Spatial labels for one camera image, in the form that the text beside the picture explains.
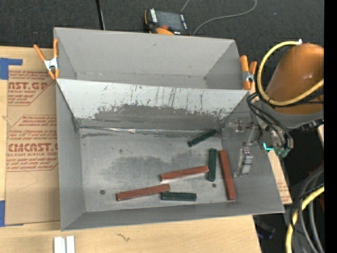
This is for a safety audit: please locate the black cylinder on white bracket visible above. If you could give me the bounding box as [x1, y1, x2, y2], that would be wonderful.
[300, 119, 324, 133]

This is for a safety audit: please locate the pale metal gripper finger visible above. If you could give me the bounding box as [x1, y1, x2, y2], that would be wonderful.
[222, 120, 253, 148]
[233, 148, 254, 178]

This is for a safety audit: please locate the red-brown flat block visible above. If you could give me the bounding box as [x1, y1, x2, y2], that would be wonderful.
[116, 184, 171, 202]
[218, 150, 237, 201]
[159, 165, 210, 182]

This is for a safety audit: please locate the dark green flat block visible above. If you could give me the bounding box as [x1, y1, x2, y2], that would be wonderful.
[206, 148, 218, 182]
[160, 191, 198, 202]
[187, 129, 219, 148]

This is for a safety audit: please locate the grey metal bin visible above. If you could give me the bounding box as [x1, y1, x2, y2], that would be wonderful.
[53, 27, 286, 232]

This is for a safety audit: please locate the brown cardboard board red print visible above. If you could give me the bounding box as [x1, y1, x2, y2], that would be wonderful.
[0, 45, 293, 227]

